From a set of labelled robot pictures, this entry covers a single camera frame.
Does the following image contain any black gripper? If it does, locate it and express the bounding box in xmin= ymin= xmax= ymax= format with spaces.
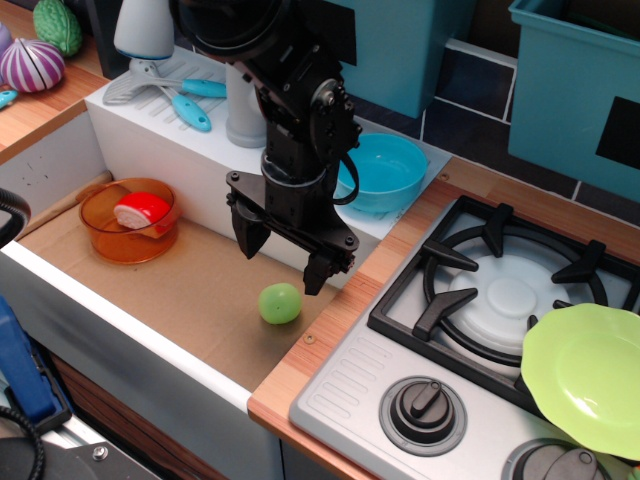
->
xmin=226 ymin=171 xmax=359 ymax=296

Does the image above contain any green toy pear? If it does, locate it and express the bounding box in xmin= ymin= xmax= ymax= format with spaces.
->
xmin=258 ymin=283 xmax=302 ymax=325

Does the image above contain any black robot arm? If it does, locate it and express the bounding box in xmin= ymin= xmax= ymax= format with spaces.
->
xmin=169 ymin=1 xmax=362 ymax=295

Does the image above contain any blue plastic bowl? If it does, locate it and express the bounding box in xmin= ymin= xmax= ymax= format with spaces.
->
xmin=334 ymin=133 xmax=429 ymax=214

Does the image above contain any brown cardboard sheet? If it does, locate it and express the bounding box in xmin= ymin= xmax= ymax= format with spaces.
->
xmin=20 ymin=183 xmax=337 ymax=391

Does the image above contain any grey toy faucet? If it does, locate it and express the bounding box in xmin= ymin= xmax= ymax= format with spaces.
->
xmin=226 ymin=65 xmax=266 ymax=148

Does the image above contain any red white toy fruit slice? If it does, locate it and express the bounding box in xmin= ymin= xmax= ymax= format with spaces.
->
xmin=113 ymin=192 xmax=170 ymax=230

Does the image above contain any orange transparent pot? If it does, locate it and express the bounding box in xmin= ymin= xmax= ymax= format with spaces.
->
xmin=76 ymin=178 xmax=181 ymax=264

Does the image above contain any black stove grate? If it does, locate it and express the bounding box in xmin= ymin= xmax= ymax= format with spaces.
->
xmin=368 ymin=196 xmax=639 ymax=414

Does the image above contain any white toy sink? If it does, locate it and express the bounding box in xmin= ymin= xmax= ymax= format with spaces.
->
xmin=0 ymin=44 xmax=454 ymax=480

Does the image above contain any silver toy stove top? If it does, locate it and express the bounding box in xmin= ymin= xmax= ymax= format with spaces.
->
xmin=289 ymin=201 xmax=639 ymax=479

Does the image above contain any grey stove knob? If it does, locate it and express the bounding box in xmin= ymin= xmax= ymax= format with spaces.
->
xmin=501 ymin=438 xmax=611 ymax=480
xmin=379 ymin=376 xmax=467 ymax=457

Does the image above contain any teal storage bin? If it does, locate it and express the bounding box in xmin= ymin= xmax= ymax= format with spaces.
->
xmin=320 ymin=0 xmax=476 ymax=118
xmin=508 ymin=1 xmax=639 ymax=201

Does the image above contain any white soap dispenser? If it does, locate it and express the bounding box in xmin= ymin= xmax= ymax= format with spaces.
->
xmin=114 ymin=0 xmax=174 ymax=66

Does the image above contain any blue clamp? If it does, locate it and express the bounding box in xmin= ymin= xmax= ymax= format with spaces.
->
xmin=1 ymin=298 xmax=73 ymax=434

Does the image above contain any purple striped toy onion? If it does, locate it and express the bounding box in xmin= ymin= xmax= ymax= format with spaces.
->
xmin=1 ymin=38 xmax=65 ymax=93

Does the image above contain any light green plastic plate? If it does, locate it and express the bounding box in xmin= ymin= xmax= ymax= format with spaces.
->
xmin=521 ymin=304 xmax=639 ymax=461

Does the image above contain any blue utensil tip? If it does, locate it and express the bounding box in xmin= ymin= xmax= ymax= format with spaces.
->
xmin=0 ymin=90 xmax=18 ymax=109

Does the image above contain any green toy vegetable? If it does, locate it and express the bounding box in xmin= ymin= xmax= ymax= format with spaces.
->
xmin=33 ymin=0 xmax=83 ymax=57

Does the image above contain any purple toy at edge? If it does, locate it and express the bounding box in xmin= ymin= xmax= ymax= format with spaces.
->
xmin=0 ymin=23 xmax=13 ymax=56

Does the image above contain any grey utensil blue handle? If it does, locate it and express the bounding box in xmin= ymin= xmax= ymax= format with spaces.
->
xmin=158 ymin=86 xmax=212 ymax=132

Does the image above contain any black cable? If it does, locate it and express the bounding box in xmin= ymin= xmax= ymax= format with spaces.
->
xmin=0 ymin=404 xmax=47 ymax=480

